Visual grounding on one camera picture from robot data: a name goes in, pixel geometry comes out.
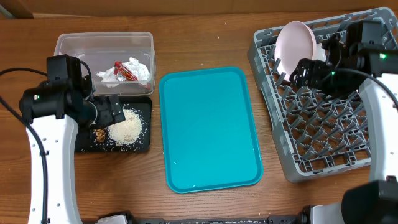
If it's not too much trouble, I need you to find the grey bowl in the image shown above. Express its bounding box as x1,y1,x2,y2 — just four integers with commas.
312,44,326,62

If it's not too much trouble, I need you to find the brown food scrap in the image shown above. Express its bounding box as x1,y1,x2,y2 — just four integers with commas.
94,128,106,143

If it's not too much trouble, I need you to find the white rice pile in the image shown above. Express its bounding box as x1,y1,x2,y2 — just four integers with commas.
80,107,150,152

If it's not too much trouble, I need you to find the red foil wrapper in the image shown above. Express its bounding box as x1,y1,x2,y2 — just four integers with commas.
114,57,150,81

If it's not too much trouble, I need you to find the white plate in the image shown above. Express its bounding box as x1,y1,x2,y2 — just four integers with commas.
274,21,317,82

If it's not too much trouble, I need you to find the white napkin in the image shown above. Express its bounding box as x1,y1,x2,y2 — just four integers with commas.
96,57,151,89

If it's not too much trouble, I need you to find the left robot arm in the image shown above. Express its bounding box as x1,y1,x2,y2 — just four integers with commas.
19,55,125,223

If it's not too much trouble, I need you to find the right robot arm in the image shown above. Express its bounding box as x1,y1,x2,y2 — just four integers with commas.
290,20,397,224

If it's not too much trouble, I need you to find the black tray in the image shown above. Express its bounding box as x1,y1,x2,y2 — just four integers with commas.
73,95,153,153

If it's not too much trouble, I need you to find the clear plastic bin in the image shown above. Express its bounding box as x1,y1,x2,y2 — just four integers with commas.
54,32,156,96

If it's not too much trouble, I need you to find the grey dish rack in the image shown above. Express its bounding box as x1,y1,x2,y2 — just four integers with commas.
248,7,397,182

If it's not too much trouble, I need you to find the teal serving tray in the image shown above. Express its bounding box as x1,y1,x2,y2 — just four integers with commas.
159,67,264,194

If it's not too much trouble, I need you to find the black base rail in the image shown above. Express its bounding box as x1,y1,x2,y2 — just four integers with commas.
110,205,313,224

